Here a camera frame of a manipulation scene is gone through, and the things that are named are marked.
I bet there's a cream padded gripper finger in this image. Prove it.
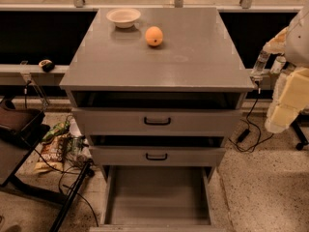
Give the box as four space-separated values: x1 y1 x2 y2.
265 103 298 133
279 68 309 111

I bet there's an orange fruit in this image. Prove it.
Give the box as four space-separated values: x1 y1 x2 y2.
145 26 163 46

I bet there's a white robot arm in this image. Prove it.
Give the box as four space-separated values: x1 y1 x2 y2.
263 4 309 133

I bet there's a grey drawer cabinet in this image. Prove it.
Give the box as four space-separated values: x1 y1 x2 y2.
59 7 255 183

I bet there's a grey bottom drawer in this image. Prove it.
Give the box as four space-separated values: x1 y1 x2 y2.
89 166 226 232

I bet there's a grey drawer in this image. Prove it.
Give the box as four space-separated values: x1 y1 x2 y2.
72 108 241 137
89 166 226 232
90 146 225 166

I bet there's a grey middle drawer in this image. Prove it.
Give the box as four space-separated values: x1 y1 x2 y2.
90 146 225 166

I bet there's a grey top drawer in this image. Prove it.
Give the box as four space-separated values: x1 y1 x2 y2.
72 108 241 137

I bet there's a black table leg with caster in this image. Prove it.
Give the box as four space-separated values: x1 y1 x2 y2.
291 115 309 151

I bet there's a green tea bottle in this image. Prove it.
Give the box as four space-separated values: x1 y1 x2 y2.
269 55 286 74

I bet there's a clear plastic water bottle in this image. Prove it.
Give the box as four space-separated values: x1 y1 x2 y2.
250 50 270 81

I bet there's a white bowl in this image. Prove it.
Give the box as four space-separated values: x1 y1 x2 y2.
106 8 141 29

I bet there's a green snack bag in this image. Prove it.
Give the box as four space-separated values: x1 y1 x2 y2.
42 122 70 143

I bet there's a brown snack bag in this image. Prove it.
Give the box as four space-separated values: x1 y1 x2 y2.
34 136 67 173

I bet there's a black tape measure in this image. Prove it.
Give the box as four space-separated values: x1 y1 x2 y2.
39 59 55 73

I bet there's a dark tray on stand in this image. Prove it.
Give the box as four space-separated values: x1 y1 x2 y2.
0 100 44 144

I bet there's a black power adapter cable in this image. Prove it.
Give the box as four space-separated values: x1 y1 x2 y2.
228 80 275 154

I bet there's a black stand frame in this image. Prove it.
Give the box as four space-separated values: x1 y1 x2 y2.
0 123 95 232

